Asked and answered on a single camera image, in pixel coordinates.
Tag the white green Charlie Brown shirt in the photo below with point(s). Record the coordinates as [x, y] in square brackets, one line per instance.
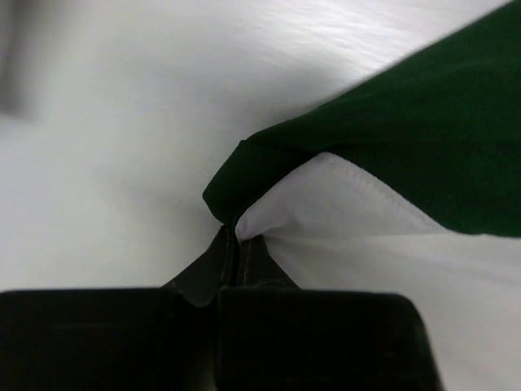
[408, 183]

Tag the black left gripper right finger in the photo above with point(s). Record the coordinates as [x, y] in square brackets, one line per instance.
[273, 335]

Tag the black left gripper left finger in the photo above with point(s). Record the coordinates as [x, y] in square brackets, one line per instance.
[112, 338]

